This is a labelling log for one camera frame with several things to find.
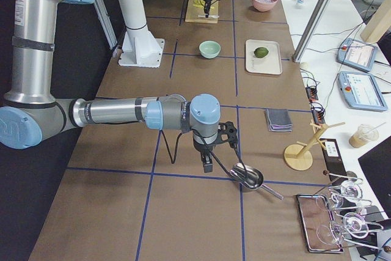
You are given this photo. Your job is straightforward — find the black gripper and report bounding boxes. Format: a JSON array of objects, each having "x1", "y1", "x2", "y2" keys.
[
  {"x1": 203, "y1": 0, "x2": 212, "y2": 18},
  {"x1": 193, "y1": 139, "x2": 214, "y2": 173}
]

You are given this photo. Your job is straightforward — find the white plastic spoon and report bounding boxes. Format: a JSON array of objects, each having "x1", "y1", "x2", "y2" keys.
[{"x1": 197, "y1": 15, "x2": 219, "y2": 19}]

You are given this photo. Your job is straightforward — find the green bowl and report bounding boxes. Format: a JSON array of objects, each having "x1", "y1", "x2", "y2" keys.
[{"x1": 199, "y1": 40, "x2": 221, "y2": 59}]

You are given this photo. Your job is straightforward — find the wooden cutting board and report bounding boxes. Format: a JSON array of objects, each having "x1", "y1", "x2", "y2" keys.
[{"x1": 185, "y1": 0, "x2": 219, "y2": 24}]

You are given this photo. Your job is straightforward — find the metal scoop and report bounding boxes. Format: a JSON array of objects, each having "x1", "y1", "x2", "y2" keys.
[{"x1": 230, "y1": 163, "x2": 284, "y2": 200}]

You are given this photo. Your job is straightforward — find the green avocado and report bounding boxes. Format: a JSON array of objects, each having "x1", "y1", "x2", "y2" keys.
[{"x1": 254, "y1": 47, "x2": 269, "y2": 59}]

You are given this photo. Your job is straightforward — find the beige rabbit tray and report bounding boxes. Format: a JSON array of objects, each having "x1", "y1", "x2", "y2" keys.
[{"x1": 245, "y1": 39, "x2": 283, "y2": 75}]

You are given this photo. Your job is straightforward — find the wooden mug tree stand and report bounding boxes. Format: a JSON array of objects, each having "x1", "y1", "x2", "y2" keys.
[{"x1": 283, "y1": 121, "x2": 345, "y2": 171}]

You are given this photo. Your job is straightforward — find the black usb hub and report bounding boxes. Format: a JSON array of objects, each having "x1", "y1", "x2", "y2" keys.
[{"x1": 305, "y1": 87, "x2": 318, "y2": 101}]

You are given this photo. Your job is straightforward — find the black power box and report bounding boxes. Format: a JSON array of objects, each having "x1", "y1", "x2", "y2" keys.
[{"x1": 321, "y1": 138, "x2": 346, "y2": 175}]

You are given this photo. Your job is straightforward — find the black framed tray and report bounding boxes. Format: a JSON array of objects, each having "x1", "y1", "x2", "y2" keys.
[{"x1": 296, "y1": 194, "x2": 344, "y2": 254}]

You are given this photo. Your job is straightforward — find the wine glass upper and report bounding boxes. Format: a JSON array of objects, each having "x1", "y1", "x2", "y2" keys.
[{"x1": 312, "y1": 180, "x2": 372, "y2": 211}]

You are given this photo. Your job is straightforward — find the wine glass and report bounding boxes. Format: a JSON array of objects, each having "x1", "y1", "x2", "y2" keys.
[
  {"x1": 316, "y1": 212, "x2": 384, "y2": 246},
  {"x1": 312, "y1": 180, "x2": 372, "y2": 211}
]

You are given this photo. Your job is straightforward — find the wine glass lower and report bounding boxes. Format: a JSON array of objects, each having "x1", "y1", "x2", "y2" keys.
[{"x1": 316, "y1": 212, "x2": 384, "y2": 246}]

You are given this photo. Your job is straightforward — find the far teach pendant tablet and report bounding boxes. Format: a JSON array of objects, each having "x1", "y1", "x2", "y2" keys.
[{"x1": 337, "y1": 38, "x2": 378, "y2": 73}]

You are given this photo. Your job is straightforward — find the teach pendant tablet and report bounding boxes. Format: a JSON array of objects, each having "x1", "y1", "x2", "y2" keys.
[
  {"x1": 337, "y1": 38, "x2": 378, "y2": 73},
  {"x1": 338, "y1": 71, "x2": 388, "y2": 112}
]

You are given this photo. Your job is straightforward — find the iced coffee cup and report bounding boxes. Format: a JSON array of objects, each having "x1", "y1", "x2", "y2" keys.
[{"x1": 348, "y1": 122, "x2": 386, "y2": 148}]

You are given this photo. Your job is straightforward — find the near teach pendant tablet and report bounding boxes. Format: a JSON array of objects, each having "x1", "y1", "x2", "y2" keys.
[{"x1": 338, "y1": 71, "x2": 388, "y2": 112}]

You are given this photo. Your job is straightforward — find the white pillar mount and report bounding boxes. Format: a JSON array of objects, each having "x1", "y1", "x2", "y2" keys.
[{"x1": 118, "y1": 0, "x2": 165, "y2": 68}]

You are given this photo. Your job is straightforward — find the aluminium frame post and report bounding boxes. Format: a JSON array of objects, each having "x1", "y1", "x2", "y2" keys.
[{"x1": 292, "y1": 0, "x2": 331, "y2": 63}]

